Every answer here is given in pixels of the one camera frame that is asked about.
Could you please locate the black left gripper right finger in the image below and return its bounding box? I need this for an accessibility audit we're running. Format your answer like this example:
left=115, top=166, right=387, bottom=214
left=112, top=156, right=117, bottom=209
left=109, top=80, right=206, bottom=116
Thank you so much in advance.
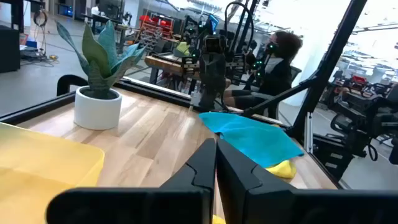
left=216, top=139, right=398, bottom=224

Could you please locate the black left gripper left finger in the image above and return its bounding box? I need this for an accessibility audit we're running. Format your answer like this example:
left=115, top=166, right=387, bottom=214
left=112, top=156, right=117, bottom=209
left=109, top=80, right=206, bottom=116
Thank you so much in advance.
left=45, top=138, right=218, bottom=224

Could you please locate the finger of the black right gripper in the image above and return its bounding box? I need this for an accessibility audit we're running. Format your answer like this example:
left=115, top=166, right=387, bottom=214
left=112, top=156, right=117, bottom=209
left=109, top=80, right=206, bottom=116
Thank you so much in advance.
left=212, top=58, right=227, bottom=94
left=198, top=58, right=213, bottom=94

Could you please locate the yellow microfiber towel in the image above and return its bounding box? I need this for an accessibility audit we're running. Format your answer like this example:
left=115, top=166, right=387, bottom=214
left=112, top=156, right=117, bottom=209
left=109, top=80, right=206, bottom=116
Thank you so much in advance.
left=266, top=124, right=298, bottom=179

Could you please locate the teal microfiber towel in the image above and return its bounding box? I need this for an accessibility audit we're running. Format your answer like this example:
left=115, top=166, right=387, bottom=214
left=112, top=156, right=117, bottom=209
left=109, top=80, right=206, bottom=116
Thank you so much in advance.
left=198, top=111, right=305, bottom=169

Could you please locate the yellow translucent plastic bin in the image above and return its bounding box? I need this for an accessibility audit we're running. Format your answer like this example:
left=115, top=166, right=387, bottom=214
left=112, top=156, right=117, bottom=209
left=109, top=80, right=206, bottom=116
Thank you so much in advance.
left=0, top=121, right=106, bottom=224

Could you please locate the wooden workbench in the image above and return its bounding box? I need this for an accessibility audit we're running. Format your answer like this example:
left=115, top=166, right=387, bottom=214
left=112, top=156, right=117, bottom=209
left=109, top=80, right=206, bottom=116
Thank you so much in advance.
left=144, top=54, right=200, bottom=82

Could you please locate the red storage bin rack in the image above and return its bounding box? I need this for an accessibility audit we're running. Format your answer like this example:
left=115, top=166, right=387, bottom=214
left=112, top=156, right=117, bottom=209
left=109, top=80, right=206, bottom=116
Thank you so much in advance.
left=139, top=14, right=175, bottom=42

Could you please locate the person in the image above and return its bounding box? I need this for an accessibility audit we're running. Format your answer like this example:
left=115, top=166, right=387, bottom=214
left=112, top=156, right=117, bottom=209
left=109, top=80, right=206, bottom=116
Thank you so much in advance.
left=223, top=30, right=303, bottom=121

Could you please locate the artificial green snake plant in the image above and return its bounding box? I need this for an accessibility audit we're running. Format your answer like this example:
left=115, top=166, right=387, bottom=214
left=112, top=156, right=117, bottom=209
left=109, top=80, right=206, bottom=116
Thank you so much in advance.
left=55, top=20, right=147, bottom=100

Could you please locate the black office chair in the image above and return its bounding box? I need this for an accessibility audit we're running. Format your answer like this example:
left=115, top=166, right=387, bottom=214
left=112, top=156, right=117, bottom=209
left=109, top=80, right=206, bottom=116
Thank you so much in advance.
left=329, top=83, right=398, bottom=166

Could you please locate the black cabinet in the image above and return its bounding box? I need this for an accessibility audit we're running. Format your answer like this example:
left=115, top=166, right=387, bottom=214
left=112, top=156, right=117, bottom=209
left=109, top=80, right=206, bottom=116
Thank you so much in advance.
left=0, top=24, right=21, bottom=74

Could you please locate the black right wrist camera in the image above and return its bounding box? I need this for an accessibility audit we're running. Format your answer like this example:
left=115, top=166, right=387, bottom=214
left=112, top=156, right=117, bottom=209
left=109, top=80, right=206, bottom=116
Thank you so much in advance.
left=203, top=34, right=227, bottom=54

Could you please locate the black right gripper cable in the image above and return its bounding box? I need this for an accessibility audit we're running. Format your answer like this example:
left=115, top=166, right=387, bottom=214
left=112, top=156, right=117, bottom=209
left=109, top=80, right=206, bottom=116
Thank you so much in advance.
left=224, top=1, right=255, bottom=54

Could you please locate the black aluminium table frame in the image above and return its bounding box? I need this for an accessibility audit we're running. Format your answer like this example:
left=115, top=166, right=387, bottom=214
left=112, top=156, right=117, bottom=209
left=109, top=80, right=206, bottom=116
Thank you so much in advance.
left=0, top=0, right=369, bottom=190

